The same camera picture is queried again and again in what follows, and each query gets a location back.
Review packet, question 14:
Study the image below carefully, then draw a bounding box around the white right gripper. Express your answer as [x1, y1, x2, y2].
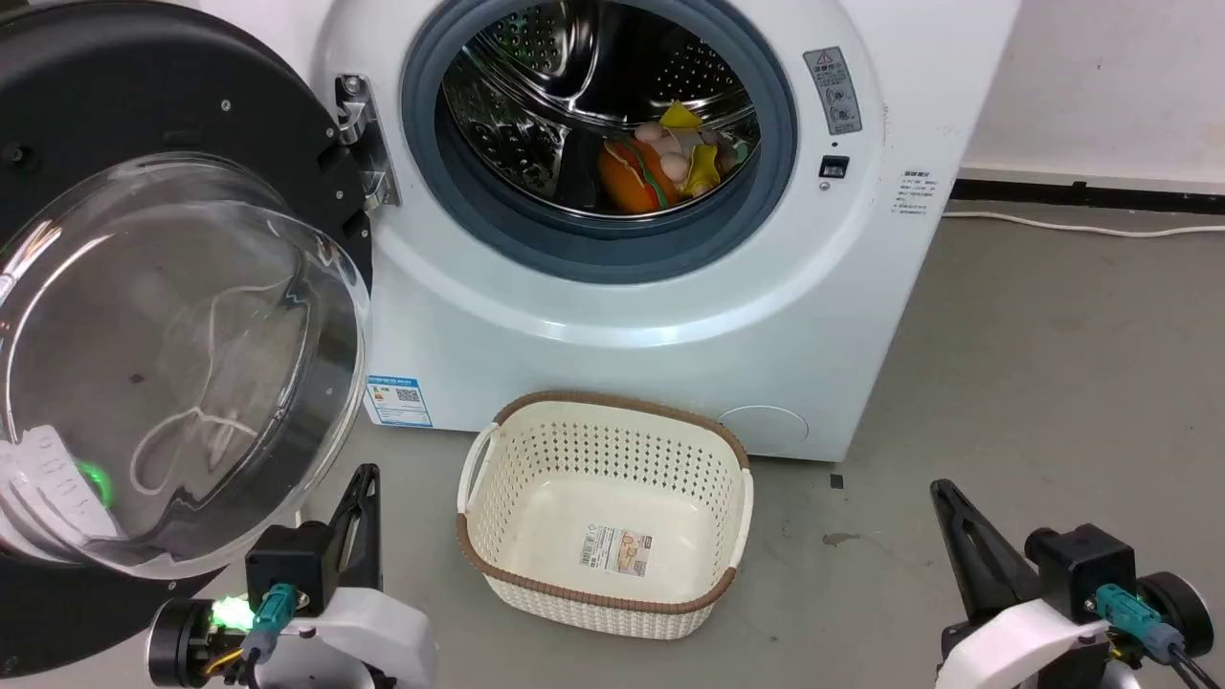
[929, 478, 1114, 689]

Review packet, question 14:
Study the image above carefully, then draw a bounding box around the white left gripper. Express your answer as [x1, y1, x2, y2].
[251, 464, 439, 689]

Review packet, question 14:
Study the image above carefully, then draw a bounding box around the white front-load washing machine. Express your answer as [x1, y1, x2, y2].
[196, 0, 1023, 464]

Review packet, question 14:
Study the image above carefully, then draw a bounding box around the metal door hinge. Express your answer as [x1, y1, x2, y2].
[334, 74, 402, 211]

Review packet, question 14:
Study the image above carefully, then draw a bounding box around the black round washer door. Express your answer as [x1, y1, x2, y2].
[0, 0, 376, 677]

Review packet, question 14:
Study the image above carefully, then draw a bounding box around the blue energy label sticker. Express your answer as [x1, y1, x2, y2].
[365, 374, 434, 430]

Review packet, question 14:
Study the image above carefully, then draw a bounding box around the cream laundry basket brown rim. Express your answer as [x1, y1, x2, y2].
[455, 389, 756, 641]

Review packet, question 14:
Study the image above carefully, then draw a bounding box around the paper label in basket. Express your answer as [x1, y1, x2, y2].
[577, 523, 654, 578]

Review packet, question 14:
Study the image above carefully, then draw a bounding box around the round white filter cover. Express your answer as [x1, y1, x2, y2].
[717, 404, 812, 457]

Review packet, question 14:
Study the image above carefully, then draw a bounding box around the printed text label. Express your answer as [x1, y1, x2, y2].
[894, 169, 935, 218]

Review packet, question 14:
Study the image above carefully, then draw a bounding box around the black baseboard strip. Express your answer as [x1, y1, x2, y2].
[948, 176, 1225, 217]

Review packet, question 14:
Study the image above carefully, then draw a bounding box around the orange hamburger plush toy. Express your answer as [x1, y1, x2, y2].
[597, 136, 682, 215]

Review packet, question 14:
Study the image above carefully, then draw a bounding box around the steel washer drum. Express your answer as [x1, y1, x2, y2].
[435, 0, 767, 220]

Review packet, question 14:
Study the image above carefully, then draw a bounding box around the beige and yellow doll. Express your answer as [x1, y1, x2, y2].
[632, 100, 753, 200]

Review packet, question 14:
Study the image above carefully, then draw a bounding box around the grey warning sticker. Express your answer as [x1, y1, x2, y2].
[802, 45, 864, 137]

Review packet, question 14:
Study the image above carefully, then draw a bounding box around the left arm cable teal plug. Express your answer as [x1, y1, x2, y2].
[237, 581, 301, 673]

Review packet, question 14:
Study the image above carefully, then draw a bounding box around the arm cable teal plug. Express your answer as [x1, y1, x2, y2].
[237, 581, 301, 673]
[1094, 583, 1225, 689]

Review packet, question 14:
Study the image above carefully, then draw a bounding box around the right arm cable teal plug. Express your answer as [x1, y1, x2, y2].
[1094, 583, 1225, 689]

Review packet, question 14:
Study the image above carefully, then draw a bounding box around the white floor cable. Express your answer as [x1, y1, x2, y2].
[942, 210, 1225, 238]

